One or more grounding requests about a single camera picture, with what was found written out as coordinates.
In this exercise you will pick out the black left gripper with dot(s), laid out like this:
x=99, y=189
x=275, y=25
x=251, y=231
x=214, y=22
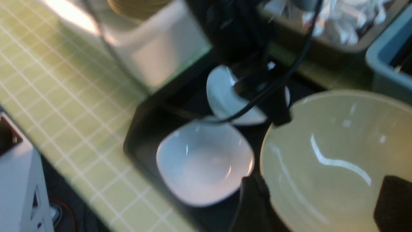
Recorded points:
x=240, y=38

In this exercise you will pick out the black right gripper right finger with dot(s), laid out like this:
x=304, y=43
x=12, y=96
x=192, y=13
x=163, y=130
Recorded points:
x=393, y=211

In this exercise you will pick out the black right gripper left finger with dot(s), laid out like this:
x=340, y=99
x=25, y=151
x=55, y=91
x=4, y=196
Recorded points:
x=255, y=212

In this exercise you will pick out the white square dish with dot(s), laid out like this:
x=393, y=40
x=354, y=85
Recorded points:
x=224, y=102
x=203, y=163

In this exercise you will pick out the tan noodle bowl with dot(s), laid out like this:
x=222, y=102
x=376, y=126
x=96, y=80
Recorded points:
x=324, y=169

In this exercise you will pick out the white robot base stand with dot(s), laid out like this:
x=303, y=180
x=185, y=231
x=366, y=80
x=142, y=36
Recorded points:
x=25, y=203

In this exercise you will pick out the stack of tan noodle bowls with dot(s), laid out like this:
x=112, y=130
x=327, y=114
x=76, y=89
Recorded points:
x=137, y=9

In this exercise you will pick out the large white plastic tub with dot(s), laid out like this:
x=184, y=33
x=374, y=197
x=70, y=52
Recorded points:
x=158, y=49

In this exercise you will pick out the black plastic serving tray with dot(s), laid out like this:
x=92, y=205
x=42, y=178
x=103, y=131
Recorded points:
x=152, y=123

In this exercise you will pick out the pile of white soup spoons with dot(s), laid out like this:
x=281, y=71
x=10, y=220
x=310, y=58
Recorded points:
x=338, y=19

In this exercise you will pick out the grey plastic spoon bin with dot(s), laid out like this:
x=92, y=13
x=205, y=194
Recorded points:
x=328, y=52

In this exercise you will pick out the blue-grey plastic chopstick bin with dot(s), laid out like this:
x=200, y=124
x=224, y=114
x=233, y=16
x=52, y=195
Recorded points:
x=383, y=50

